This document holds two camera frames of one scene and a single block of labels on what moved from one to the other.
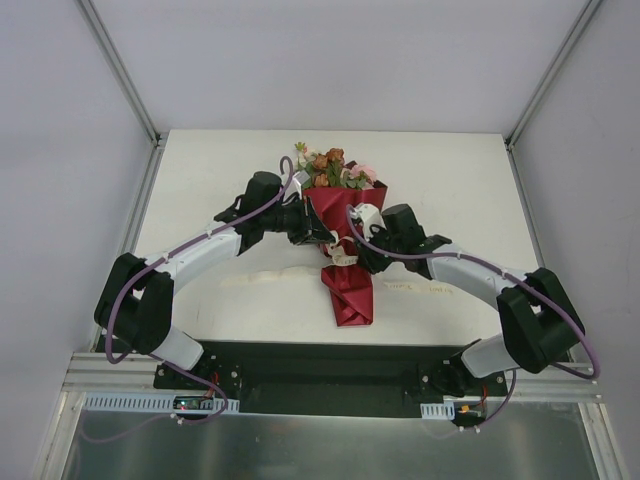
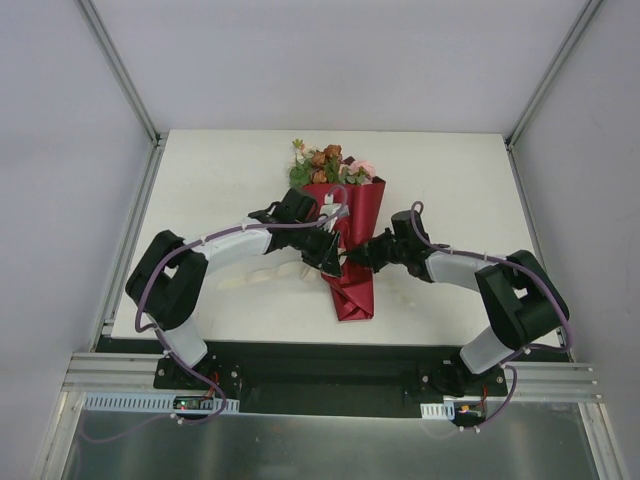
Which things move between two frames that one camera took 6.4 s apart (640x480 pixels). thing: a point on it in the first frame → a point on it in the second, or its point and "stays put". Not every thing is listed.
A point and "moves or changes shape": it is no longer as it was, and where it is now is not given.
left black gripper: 304,222 → 318,248
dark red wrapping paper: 349,285 stays put
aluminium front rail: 123,373 stays put
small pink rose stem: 358,176 moves or changes shape
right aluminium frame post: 584,20 stays put
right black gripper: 373,255 stays put
